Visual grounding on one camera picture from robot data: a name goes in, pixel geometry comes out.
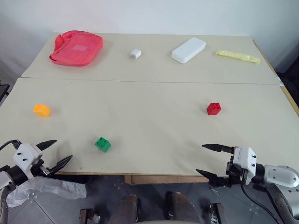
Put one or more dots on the brown cardboard piece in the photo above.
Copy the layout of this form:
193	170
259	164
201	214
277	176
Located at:
163	179

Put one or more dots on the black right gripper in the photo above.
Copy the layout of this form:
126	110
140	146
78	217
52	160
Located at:
234	173

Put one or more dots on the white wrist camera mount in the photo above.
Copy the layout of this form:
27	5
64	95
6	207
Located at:
24	158
245	159

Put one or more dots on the red toy brick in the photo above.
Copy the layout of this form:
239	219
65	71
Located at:
214	109

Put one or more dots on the crumpled white plastic sheet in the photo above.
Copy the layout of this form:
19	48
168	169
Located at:
53	187

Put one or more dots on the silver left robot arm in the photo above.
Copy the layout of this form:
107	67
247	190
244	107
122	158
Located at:
10	178

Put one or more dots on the white charger plug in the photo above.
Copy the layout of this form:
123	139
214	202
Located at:
135	54

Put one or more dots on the red fabric zip pouch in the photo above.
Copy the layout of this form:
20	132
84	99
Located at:
76	50

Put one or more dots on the green toy brick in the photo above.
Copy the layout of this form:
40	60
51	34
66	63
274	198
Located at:
103	143

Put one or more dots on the dark metal bracket shape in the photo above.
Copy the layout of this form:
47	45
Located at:
216	213
90	215

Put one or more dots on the orange toy brick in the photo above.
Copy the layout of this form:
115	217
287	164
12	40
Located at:
42	110

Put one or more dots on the dark brown rounded shape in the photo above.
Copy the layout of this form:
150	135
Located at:
181	207
127	208

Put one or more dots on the yellow plastic packet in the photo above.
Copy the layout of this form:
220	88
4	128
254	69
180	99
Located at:
237	56

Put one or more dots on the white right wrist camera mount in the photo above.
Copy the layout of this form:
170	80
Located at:
245	159

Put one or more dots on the black object beside table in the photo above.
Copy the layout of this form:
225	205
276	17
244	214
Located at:
4	92

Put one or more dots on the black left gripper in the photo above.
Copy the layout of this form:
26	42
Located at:
40	169

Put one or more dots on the white plastic rectangular box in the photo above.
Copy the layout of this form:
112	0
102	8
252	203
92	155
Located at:
188	49

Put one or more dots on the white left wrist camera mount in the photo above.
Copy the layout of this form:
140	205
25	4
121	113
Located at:
24	158

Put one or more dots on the beige paper table cover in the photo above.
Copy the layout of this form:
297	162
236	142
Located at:
149	121
151	67

